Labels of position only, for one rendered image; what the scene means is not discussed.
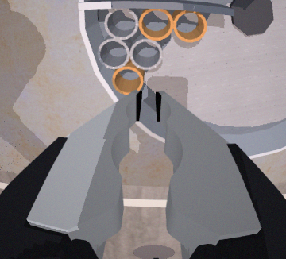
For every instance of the bronze bushing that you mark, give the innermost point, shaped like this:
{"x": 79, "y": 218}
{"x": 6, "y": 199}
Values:
{"x": 125, "y": 86}
{"x": 156, "y": 35}
{"x": 195, "y": 34}

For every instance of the grey metal bushing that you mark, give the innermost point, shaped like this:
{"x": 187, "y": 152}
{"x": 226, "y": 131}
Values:
{"x": 114, "y": 62}
{"x": 145, "y": 63}
{"x": 117, "y": 33}

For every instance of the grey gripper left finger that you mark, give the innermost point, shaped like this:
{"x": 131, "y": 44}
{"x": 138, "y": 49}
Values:
{"x": 72, "y": 190}

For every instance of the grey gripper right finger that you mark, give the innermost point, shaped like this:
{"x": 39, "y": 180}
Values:
{"x": 217, "y": 195}

